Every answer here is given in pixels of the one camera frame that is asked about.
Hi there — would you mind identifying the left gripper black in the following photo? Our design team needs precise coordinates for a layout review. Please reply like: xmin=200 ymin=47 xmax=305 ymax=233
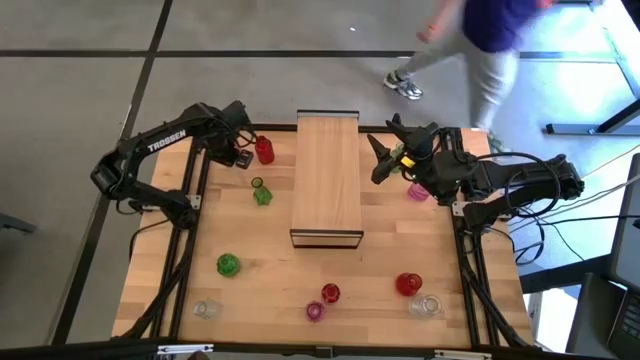
xmin=207 ymin=99 xmax=254 ymax=169

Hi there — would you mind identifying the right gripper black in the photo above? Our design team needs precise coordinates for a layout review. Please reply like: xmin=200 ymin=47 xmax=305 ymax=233
xmin=367 ymin=112 xmax=469 ymax=207

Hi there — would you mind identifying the red glass bottle vase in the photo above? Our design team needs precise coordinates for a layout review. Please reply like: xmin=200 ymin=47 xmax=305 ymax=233
xmin=254 ymin=134 xmax=276 ymax=166

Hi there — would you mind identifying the pink ribbed glass vase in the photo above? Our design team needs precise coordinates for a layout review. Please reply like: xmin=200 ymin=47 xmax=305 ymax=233
xmin=406 ymin=182 xmax=431 ymax=203

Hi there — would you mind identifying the green glass narrow-neck vase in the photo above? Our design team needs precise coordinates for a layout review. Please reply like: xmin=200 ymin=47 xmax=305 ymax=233
xmin=249 ymin=176 xmax=275 ymax=207

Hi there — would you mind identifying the green glass round vase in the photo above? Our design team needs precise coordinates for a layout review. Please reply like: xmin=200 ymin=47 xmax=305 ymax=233
xmin=215 ymin=252 xmax=242 ymax=279

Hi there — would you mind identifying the red glass round vase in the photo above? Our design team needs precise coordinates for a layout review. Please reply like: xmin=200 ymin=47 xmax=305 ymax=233
xmin=395 ymin=272 xmax=424 ymax=298

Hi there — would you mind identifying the red ribbed cylinder vase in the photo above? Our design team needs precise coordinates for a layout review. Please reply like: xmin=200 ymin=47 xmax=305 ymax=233
xmin=320 ymin=282 xmax=342 ymax=305

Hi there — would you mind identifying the clear glass wide vase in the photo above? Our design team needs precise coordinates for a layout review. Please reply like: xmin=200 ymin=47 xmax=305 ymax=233
xmin=407 ymin=292 xmax=444 ymax=320

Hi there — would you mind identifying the clear glass small vase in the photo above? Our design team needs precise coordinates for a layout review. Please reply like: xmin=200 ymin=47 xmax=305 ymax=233
xmin=192 ymin=298 xmax=222 ymax=321

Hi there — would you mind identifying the pink wavy glass vase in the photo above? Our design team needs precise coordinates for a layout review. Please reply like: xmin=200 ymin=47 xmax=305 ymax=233
xmin=305 ymin=300 xmax=326 ymax=324

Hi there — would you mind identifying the person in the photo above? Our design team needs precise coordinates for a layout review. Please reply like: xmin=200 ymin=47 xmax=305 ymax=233
xmin=382 ymin=0 xmax=561 ymax=154

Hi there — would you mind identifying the grey desk base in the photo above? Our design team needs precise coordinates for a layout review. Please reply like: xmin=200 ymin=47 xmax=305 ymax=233
xmin=544 ymin=27 xmax=640 ymax=137

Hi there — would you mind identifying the black desk foot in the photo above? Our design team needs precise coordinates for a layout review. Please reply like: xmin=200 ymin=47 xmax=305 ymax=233
xmin=518 ymin=252 xmax=614 ymax=296

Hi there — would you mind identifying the grey furniture foot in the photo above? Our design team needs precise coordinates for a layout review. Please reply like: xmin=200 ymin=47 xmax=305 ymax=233
xmin=0 ymin=212 xmax=38 ymax=235

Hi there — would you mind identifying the black monitor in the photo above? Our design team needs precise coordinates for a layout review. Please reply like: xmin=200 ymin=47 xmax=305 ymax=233
xmin=610 ymin=152 xmax=640 ymax=292

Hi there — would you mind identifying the black keyboard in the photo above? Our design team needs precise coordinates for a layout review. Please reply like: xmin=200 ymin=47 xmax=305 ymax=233
xmin=607 ymin=292 xmax=640 ymax=359

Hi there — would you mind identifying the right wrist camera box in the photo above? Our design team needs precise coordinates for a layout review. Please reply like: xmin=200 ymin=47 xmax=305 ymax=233
xmin=415 ymin=122 xmax=442 ymax=151

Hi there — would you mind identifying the black table edge rail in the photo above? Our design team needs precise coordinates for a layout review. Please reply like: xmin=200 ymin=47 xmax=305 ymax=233
xmin=249 ymin=123 xmax=489 ymax=134
xmin=0 ymin=338 xmax=617 ymax=360

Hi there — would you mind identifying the wooden shelf black metal frame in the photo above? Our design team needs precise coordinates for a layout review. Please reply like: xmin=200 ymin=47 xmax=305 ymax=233
xmin=289 ymin=109 xmax=365 ymax=250

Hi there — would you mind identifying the black base cable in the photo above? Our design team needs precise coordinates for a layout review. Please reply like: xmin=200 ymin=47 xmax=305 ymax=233
xmin=128 ymin=218 xmax=174 ymax=262

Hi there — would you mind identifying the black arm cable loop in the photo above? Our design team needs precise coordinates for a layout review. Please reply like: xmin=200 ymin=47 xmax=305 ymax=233
xmin=477 ymin=151 xmax=564 ymax=219

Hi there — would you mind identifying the white floor cable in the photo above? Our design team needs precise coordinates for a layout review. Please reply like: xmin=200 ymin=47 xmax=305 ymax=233
xmin=509 ymin=173 xmax=640 ymax=222

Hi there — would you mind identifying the black floor cable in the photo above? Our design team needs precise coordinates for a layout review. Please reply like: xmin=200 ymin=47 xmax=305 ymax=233
xmin=514 ymin=213 xmax=640 ymax=267

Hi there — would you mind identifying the silver metal bracket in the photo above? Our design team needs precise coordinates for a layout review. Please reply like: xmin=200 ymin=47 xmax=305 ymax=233
xmin=433 ymin=349 xmax=493 ymax=360
xmin=157 ymin=343 xmax=215 ymax=356

